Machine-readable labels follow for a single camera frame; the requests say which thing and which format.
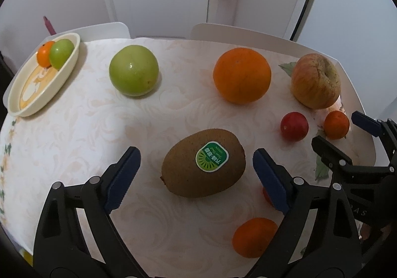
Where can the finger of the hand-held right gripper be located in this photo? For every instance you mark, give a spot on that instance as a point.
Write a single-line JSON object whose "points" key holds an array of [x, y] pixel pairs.
{"points": [[366, 123], [328, 149]]}

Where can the cream bowl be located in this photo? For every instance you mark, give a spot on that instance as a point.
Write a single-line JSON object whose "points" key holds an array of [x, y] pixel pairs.
{"points": [[34, 92]]}

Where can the white cabinet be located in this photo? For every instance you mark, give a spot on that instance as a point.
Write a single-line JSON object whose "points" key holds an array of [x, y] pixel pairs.
{"points": [[356, 23]]}

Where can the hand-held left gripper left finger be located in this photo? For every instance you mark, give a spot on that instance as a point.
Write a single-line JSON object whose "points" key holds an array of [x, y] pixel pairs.
{"points": [[122, 178]]}

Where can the pink plastic tool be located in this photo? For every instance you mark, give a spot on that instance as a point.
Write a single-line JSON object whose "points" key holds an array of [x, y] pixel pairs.
{"points": [[49, 26]]}

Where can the person's right hand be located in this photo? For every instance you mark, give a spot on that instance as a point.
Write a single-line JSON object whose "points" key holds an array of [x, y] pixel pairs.
{"points": [[373, 234]]}

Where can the small mandarin orange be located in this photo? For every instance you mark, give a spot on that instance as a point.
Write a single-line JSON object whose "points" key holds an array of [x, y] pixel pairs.
{"points": [[336, 124], [44, 54], [252, 239]]}

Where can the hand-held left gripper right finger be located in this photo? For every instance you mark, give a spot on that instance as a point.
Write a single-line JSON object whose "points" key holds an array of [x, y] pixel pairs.
{"points": [[273, 178]]}

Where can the small red plum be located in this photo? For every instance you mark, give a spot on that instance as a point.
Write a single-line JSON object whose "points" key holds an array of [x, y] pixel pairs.
{"points": [[294, 126]]}

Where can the large green apple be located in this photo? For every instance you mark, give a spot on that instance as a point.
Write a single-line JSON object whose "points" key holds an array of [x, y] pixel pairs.
{"points": [[134, 71]]}

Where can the large orange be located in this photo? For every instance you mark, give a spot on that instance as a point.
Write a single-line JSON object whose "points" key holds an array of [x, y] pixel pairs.
{"points": [[242, 75]]}

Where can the white floral tablecloth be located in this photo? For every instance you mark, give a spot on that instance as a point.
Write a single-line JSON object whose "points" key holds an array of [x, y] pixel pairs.
{"points": [[86, 132]]}

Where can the small green fruit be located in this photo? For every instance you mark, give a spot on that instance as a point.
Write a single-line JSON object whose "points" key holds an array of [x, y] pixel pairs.
{"points": [[61, 53]]}

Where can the brown kiwi with green sticker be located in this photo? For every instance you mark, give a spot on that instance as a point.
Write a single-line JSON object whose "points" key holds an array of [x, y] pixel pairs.
{"points": [[203, 163]]}

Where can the red yellow apple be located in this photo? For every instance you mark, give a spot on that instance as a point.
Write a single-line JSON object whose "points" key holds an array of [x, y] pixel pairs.
{"points": [[316, 81]]}

